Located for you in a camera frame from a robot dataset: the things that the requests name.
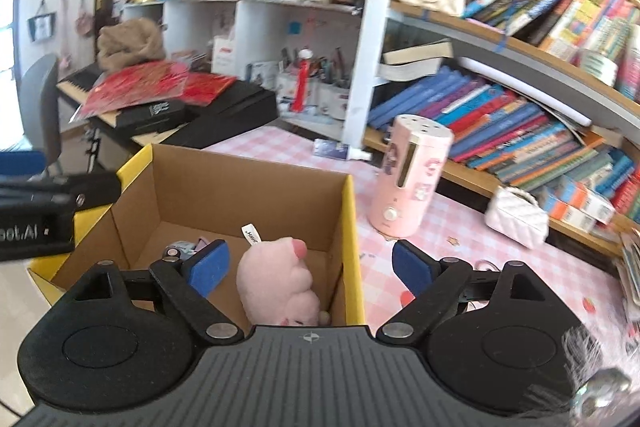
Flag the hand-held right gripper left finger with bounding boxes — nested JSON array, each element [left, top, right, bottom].
[[75, 239, 246, 348]]

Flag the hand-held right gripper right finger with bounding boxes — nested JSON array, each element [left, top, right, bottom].
[[375, 239, 538, 348]]

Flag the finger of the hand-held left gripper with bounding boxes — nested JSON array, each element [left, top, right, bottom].
[[0, 172, 122, 212]]

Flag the yellow cardboard box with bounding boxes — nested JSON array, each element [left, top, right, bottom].
[[27, 143, 367, 328]]

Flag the small pastel trinket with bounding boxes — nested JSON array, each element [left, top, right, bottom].
[[162, 237, 211, 261]]

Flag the pink plush toy with tag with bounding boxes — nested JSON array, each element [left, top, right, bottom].
[[235, 223, 322, 327]]

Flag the grey chair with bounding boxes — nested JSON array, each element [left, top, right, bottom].
[[22, 53, 64, 180]]

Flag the pink carton box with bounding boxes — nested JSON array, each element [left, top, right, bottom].
[[367, 114, 455, 239]]

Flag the flat black box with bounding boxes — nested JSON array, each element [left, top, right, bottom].
[[115, 99, 189, 130]]

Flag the white quilted purse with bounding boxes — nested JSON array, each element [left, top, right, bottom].
[[484, 185, 551, 250]]

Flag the red plastic bag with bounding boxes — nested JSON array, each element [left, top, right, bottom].
[[70, 59, 192, 120]]

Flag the blue spray bottle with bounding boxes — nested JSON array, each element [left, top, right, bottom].
[[313, 138, 373, 162]]

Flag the black keyboard piano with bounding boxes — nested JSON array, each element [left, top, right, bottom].
[[56, 62, 279, 150]]

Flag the brown knit cloth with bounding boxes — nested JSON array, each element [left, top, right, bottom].
[[96, 18, 167, 72]]

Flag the row of blue spine books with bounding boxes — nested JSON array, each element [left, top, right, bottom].
[[367, 67, 640, 228]]

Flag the pink hanging pouch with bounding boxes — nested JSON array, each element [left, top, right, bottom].
[[75, 0, 96, 38]]

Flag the orange white boxes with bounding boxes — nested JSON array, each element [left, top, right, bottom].
[[540, 177, 617, 233]]

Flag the red envelope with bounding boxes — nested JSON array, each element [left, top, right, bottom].
[[182, 72, 238, 106]]

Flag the white pen holder with pens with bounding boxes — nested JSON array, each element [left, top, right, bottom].
[[275, 47, 352, 118]]

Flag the red hanging ornament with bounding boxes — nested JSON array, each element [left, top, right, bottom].
[[292, 49, 314, 112]]

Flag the white box red label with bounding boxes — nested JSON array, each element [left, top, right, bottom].
[[212, 36, 239, 76]]

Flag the thick cream-paged book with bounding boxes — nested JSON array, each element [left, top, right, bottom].
[[380, 39, 455, 82]]

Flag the white paper roll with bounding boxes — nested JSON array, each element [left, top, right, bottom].
[[457, 57, 593, 128]]

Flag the clear crinkled plastic wrap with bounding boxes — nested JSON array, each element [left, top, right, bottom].
[[560, 322, 640, 420]]

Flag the stack of newspapers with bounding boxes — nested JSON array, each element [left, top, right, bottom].
[[617, 232, 640, 308]]

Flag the white shelf unit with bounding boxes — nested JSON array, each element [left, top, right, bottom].
[[122, 0, 361, 132]]

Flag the wooden bookshelf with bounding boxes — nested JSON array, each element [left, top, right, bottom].
[[362, 0, 640, 258]]

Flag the pile of leaning books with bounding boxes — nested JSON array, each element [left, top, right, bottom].
[[460, 0, 640, 102]]

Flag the small hanging picture frame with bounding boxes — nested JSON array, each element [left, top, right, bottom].
[[27, 1, 56, 42]]

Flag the white upright post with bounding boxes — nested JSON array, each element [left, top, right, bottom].
[[342, 0, 403, 148]]

